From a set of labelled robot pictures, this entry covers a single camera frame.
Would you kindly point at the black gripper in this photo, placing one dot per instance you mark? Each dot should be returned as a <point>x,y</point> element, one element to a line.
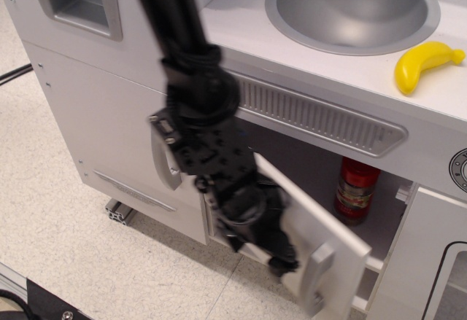
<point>264,232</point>

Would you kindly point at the white cabinet door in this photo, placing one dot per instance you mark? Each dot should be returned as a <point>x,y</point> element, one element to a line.
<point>308,225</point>

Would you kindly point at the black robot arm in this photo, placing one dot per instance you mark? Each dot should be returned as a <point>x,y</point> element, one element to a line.
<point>199,127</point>

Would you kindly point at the white toy fridge cabinet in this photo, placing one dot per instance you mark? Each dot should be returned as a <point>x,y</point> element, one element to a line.
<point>101,93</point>

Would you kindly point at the red spice jar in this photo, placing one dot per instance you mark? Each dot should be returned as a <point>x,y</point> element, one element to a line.
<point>354,191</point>

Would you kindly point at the grey vent panel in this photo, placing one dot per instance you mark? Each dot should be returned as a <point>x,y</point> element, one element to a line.
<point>321,119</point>

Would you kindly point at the silver fridge emblem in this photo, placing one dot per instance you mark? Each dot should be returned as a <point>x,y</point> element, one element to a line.
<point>134,193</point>

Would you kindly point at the white toy kitchen counter unit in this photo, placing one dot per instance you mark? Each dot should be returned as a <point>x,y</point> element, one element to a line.
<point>434,114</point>

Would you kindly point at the white oven door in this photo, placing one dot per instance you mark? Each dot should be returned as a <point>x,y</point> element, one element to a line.
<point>431,238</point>

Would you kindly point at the black round oven dial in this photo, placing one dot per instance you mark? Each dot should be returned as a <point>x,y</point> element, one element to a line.
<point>457,169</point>

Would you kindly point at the yellow toy banana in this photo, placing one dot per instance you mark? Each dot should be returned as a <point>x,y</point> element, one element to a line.
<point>423,57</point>

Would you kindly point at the silver toy sink basin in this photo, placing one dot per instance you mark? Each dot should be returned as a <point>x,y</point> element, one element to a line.
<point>355,27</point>

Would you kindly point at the silver cabinet door handle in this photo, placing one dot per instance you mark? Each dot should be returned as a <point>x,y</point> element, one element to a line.
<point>317,264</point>

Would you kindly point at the silver fridge door handle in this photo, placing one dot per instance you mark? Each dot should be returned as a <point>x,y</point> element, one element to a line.
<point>169,176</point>

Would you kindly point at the aluminium extrusion rail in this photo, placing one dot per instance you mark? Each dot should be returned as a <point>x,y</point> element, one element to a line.
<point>120,212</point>

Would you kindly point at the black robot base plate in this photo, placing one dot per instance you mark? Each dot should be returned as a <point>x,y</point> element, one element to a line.
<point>35,302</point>

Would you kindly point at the aluminium base frame rail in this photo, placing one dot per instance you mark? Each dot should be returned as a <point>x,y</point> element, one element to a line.
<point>11,280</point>

